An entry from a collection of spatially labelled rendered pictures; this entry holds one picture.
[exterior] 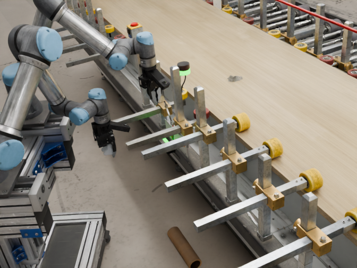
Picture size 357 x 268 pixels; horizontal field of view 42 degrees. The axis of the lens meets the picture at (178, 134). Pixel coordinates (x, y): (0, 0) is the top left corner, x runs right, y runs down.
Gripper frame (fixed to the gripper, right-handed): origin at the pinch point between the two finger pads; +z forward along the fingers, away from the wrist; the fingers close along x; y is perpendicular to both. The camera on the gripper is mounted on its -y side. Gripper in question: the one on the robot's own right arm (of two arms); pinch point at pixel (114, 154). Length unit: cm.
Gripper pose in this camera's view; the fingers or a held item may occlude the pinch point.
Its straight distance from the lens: 227.3
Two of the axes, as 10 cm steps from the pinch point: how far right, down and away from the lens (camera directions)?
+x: 4.3, 4.6, -7.8
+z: 1.0, 8.3, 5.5
